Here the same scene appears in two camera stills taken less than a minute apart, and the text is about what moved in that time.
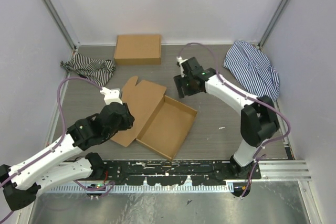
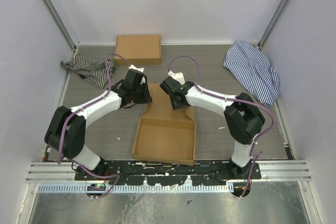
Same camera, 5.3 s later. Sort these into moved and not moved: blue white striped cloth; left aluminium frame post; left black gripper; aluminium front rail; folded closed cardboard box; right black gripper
Moved: left black gripper; right black gripper
Not moved: left aluminium frame post; blue white striped cloth; folded closed cardboard box; aluminium front rail
